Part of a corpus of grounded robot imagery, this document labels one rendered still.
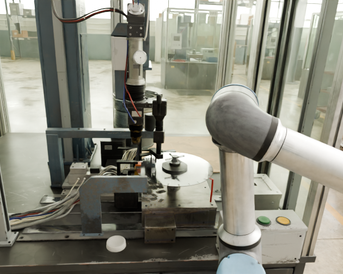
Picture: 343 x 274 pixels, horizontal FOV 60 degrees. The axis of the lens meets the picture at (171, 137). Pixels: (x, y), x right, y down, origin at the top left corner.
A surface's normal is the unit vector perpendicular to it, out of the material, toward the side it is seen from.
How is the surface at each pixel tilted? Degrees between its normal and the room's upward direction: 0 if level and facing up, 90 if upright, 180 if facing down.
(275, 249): 90
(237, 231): 91
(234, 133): 86
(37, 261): 0
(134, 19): 90
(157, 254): 0
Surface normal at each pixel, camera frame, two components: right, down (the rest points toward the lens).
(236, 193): -0.26, 0.32
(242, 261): 0.01, -0.89
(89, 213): 0.09, 0.34
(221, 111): -0.62, -0.33
